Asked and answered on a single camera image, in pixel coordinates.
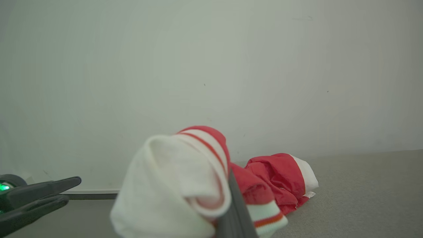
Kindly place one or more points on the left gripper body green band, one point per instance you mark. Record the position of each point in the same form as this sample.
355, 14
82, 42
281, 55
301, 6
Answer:
8, 185

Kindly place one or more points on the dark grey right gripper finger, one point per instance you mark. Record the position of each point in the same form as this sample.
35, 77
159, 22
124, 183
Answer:
236, 218

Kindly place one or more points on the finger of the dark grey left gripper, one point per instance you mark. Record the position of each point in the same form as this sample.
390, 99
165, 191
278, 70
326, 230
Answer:
29, 211
43, 190

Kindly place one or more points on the red and white jacket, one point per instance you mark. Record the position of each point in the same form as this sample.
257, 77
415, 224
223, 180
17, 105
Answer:
172, 185

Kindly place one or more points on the white baseboard strip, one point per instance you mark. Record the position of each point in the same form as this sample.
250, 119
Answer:
89, 194

